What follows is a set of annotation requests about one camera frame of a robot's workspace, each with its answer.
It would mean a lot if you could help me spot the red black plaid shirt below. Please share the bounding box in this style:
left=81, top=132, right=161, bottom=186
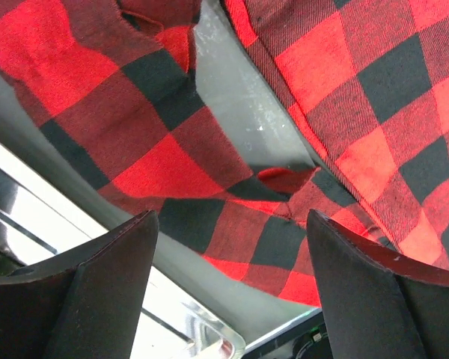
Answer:
left=0, top=1, right=449, bottom=306

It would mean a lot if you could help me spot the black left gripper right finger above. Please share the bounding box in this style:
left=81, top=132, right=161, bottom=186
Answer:
left=307, top=209, right=449, bottom=358

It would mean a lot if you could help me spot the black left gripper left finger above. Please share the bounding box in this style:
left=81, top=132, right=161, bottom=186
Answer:
left=0, top=211, right=158, bottom=358

